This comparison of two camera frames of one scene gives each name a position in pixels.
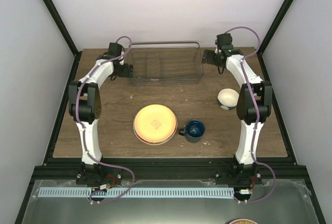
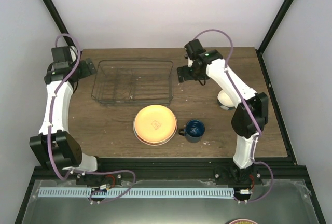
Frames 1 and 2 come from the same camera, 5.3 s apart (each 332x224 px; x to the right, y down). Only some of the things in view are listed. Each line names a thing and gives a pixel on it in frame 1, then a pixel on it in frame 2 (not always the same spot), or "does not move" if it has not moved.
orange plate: (155, 123) does not move
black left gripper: (124, 73) → (85, 71)
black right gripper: (209, 59) → (187, 75)
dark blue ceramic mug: (193, 130) does not move
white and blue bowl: (227, 98) does not move
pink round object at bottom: (243, 221) does not move
